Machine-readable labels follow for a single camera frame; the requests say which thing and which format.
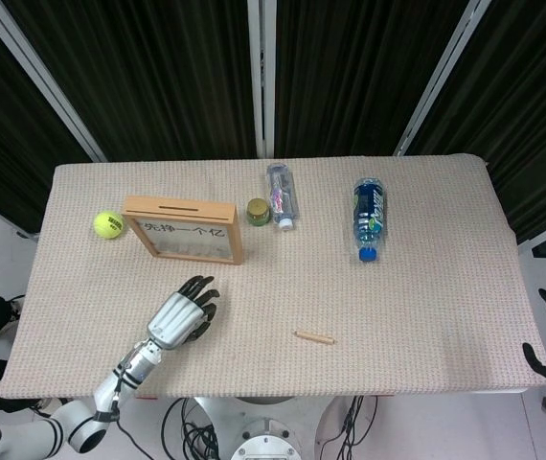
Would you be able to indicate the light wooden dowel stick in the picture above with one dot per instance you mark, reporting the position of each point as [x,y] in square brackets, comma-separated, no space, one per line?
[313,337]

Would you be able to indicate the grey round robot base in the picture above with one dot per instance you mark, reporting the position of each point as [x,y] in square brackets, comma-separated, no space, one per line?
[263,431]

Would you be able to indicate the small clear water bottle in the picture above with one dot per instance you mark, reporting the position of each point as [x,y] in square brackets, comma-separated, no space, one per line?
[282,196]

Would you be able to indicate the black white sneaker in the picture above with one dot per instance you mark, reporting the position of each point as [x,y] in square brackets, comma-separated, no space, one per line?
[45,405]

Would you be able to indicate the white screen frame post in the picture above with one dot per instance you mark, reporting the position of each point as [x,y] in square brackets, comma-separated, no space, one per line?
[443,76]
[51,79]
[261,72]

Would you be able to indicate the beige woven table cloth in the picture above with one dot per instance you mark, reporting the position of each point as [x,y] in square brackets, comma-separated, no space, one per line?
[302,297]

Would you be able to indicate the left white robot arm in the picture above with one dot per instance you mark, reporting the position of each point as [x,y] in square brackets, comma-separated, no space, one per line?
[129,371]

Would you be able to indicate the yellow tennis ball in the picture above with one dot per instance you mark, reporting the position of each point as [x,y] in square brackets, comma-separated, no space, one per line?
[109,224]

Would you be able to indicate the wooden coin box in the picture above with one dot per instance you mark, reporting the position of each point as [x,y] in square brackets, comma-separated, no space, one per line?
[220,211]

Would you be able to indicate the blue label drink bottle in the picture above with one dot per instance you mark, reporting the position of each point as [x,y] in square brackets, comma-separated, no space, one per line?
[370,215]

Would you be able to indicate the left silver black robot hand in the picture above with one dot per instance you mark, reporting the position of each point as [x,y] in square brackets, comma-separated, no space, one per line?
[175,318]

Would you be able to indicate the green gold small jar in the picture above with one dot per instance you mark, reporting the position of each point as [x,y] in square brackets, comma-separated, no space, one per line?
[259,212]

